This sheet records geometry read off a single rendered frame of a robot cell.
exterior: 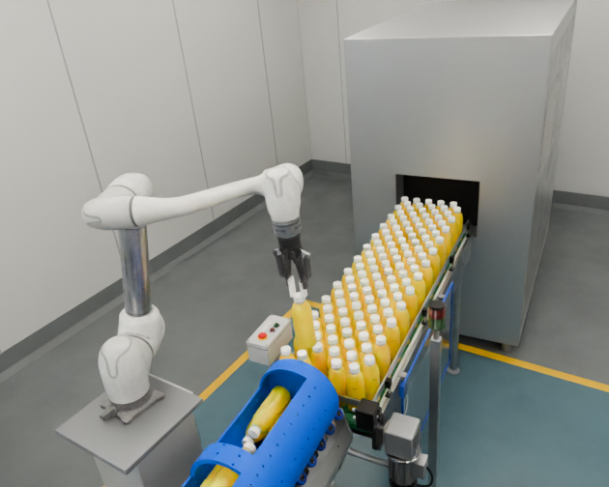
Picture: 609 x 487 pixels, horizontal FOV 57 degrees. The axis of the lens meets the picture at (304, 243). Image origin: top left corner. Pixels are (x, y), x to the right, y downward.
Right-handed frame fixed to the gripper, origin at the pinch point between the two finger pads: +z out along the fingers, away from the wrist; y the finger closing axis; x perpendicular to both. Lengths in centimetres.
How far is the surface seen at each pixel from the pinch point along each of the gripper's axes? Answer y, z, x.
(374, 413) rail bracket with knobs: 22, 49, 2
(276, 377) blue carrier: -9.8, 34.1, -8.1
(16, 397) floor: -248, 132, 12
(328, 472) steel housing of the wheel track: 12, 63, -17
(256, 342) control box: -30.4, 35.7, 9.2
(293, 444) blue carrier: 12.8, 32.3, -34.9
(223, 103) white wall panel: -253, 5, 298
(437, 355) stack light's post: 35, 46, 36
